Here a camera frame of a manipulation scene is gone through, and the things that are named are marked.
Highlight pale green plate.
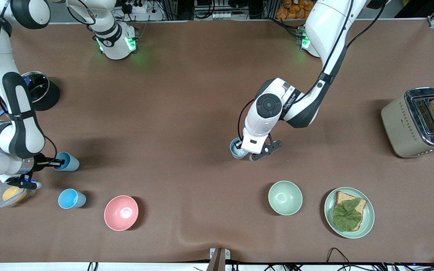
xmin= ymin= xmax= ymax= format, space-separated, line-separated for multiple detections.
xmin=324 ymin=187 xmax=375 ymax=239

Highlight yellow round food item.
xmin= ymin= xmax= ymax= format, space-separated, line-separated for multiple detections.
xmin=2 ymin=186 xmax=28 ymax=204

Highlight black pot with blue handle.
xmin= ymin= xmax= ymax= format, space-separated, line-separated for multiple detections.
xmin=0 ymin=71 xmax=61 ymax=118

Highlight beige and chrome toaster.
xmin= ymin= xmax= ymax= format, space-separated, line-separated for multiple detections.
xmin=381 ymin=87 xmax=434 ymax=158

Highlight pink bowl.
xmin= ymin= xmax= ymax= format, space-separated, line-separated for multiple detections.
xmin=104 ymin=195 xmax=139 ymax=231

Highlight black cable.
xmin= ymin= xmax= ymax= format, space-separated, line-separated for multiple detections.
xmin=326 ymin=247 xmax=354 ymax=265

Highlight light blue plastic cup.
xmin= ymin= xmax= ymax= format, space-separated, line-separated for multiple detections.
xmin=230 ymin=137 xmax=249 ymax=160
xmin=58 ymin=188 xmax=87 ymax=209
xmin=53 ymin=152 xmax=80 ymax=172

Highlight glass pot lid blue knob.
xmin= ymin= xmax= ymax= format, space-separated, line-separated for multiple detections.
xmin=22 ymin=71 xmax=50 ymax=103

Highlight white power strip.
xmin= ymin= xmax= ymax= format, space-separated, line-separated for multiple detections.
xmin=125 ymin=0 xmax=154 ymax=14

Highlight pile of orange packets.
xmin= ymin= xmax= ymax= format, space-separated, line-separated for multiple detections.
xmin=276 ymin=0 xmax=316 ymax=20

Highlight green lettuce leaf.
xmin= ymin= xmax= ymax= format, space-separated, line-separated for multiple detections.
xmin=332 ymin=198 xmax=363 ymax=231

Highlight pale green bowl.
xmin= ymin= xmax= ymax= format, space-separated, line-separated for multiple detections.
xmin=268 ymin=181 xmax=303 ymax=216

